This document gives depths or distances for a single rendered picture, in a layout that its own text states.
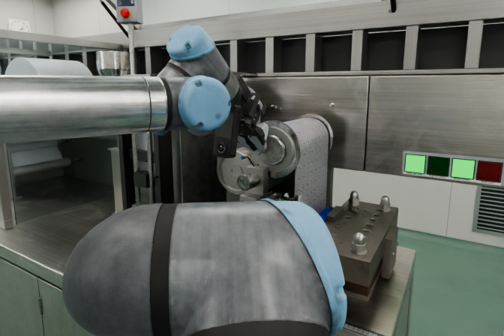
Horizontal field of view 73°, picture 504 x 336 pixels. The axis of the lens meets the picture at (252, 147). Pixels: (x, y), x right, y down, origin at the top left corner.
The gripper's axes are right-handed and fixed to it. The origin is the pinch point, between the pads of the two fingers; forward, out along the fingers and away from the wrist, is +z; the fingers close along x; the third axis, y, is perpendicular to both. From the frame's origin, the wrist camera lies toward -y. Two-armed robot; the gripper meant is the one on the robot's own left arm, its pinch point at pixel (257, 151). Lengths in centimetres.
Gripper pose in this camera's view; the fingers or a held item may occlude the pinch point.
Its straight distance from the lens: 84.9
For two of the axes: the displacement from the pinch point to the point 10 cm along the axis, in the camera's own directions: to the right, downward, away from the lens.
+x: -8.6, -0.9, 5.1
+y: 3.3, -8.5, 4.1
